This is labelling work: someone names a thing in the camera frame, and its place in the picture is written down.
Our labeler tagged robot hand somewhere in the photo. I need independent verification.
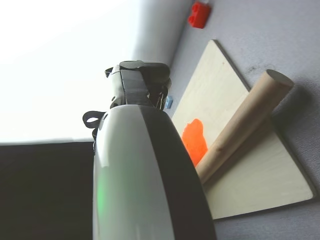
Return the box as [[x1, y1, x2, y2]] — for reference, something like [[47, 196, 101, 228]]
[[82, 60, 218, 240]]

